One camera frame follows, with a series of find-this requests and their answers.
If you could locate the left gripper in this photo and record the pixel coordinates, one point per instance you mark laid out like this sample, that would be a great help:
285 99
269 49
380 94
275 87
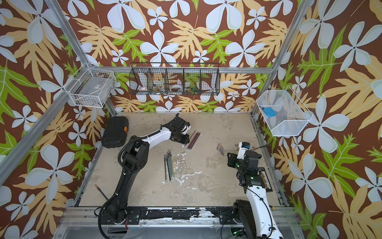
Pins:
186 140

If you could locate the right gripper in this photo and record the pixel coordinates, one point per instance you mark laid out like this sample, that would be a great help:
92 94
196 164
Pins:
231 162

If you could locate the purple transparent pencil cap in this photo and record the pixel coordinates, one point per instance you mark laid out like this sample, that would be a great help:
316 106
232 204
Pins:
221 150

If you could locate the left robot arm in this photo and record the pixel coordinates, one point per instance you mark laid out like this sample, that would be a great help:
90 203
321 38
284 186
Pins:
132 158

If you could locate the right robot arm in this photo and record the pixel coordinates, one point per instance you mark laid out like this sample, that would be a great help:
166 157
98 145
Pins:
255 213

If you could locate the bundle of coloured pencils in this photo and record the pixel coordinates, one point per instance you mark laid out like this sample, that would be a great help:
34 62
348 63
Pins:
168 167

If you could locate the blue object in basket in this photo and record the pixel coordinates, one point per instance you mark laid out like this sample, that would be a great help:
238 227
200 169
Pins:
269 112

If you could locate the white mesh corner basket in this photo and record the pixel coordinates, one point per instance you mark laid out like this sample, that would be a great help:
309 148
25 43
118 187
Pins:
292 114

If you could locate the black plastic tool case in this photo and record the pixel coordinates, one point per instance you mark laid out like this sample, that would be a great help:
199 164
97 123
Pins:
115 133

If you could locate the thin black rod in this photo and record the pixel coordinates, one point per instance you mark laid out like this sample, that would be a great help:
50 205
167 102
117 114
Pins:
102 193

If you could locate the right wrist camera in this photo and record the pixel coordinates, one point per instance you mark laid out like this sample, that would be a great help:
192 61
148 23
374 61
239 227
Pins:
243 147

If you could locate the black wire basket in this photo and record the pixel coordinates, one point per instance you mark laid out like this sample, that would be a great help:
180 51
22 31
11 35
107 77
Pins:
175 79

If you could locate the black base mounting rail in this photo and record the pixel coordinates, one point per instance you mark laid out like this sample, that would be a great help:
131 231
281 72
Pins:
179 215

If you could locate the white wire basket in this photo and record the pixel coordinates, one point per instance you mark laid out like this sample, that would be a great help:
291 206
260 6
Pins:
92 87

